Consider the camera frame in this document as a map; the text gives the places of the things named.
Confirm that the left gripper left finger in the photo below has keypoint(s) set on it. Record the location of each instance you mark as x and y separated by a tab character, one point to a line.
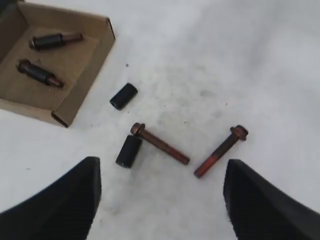
60	205

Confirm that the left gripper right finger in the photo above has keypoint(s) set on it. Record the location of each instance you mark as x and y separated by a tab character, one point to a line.
270	207

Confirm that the cardboard box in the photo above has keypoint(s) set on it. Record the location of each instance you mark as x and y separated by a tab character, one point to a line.
50	72

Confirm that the copper flanged bolt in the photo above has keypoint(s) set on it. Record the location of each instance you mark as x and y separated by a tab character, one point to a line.
221	151
160	143

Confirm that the black cylindrical sleeve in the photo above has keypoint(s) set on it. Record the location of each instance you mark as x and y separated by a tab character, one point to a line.
123	96
128	153

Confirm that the copper bolt in black sleeve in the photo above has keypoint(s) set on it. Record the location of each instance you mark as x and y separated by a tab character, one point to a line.
51	41
40	73

